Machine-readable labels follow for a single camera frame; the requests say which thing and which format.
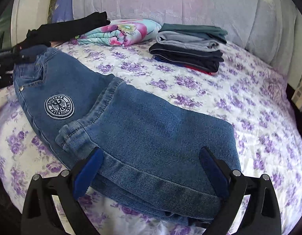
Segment blue patterned pillow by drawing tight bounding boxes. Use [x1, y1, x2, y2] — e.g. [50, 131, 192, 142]
[52, 0, 74, 23]

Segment red folded garment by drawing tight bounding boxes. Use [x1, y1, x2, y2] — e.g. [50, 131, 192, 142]
[184, 65, 216, 75]

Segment blue denim jeans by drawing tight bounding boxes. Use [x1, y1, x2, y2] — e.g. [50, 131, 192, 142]
[13, 45, 240, 225]

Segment dark navy folded pants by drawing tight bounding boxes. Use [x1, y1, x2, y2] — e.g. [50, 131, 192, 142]
[149, 43, 224, 73]

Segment teal folded pants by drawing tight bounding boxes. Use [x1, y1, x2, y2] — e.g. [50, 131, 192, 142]
[159, 23, 228, 44]

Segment grey folded pants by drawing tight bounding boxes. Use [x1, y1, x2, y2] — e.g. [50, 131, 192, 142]
[156, 31, 220, 52]

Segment purple floral bed sheet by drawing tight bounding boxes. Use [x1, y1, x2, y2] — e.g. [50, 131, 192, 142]
[0, 41, 302, 234]

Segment floral turquoise folded quilt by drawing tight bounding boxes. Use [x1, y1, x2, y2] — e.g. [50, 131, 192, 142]
[75, 19, 161, 47]

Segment black garment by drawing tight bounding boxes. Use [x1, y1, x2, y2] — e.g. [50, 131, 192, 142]
[15, 12, 110, 51]

